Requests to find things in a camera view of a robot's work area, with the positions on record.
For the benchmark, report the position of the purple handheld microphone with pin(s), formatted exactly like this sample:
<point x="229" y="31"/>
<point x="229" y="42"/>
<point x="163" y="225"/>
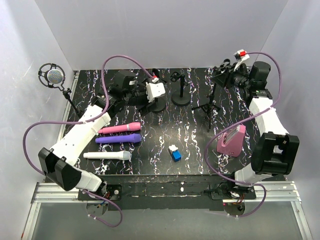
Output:
<point x="131" y="138"/>

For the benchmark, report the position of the aluminium frame rail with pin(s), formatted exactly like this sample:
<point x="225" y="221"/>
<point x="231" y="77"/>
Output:
<point x="59" y="215"/>

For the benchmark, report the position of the black stand with purple mic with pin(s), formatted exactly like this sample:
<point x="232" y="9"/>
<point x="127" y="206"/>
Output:
<point x="179" y="98"/>

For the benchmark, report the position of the pink box holder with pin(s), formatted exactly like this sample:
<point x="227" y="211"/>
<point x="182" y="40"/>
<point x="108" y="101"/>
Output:
<point x="231" y="142"/>

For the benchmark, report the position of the pink handheld microphone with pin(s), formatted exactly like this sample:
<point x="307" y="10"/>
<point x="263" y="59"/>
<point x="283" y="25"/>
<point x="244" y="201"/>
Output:
<point x="130" y="127"/>

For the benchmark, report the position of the black round-base mic stand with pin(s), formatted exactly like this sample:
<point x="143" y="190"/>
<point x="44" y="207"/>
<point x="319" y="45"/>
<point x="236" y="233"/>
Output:
<point x="159" y="104"/>

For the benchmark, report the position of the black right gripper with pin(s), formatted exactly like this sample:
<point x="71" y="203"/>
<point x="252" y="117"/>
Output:
<point x="231" y="72"/>

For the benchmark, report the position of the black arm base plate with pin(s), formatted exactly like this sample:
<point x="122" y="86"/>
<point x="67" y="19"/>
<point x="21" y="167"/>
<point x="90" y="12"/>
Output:
<point x="173" y="195"/>

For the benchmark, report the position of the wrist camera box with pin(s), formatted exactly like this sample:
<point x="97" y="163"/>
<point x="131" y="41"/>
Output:
<point x="241" y="56"/>
<point x="155" y="90"/>

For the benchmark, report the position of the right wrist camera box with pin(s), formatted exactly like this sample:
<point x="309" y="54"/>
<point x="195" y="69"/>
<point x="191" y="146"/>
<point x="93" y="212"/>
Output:
<point x="241" y="56"/>

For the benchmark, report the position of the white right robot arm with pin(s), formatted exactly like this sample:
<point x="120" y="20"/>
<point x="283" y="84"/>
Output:
<point x="275" y="152"/>

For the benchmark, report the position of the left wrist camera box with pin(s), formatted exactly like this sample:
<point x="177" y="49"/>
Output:
<point x="155" y="90"/>

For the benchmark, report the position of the black tripod stand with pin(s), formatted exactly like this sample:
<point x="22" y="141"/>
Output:
<point x="209" y="107"/>
<point x="67" y="95"/>

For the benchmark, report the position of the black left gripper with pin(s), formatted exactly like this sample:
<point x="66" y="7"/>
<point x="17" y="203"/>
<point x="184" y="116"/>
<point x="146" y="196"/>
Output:
<point x="143" y="89"/>

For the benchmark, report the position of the silver studio mic shock mount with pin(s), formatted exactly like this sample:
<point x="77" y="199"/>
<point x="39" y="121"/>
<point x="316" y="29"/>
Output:
<point x="52" y="76"/>

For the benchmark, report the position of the white handheld microphone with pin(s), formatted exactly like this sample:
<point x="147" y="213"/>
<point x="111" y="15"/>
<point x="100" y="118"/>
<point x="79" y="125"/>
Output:
<point x="116" y="155"/>

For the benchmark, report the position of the blue and white block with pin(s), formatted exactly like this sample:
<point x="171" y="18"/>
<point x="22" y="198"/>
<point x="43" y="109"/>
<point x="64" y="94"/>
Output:
<point x="174" y="152"/>

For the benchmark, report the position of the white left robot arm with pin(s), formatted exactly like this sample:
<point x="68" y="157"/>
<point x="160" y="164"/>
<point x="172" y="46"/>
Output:
<point x="58" y="162"/>

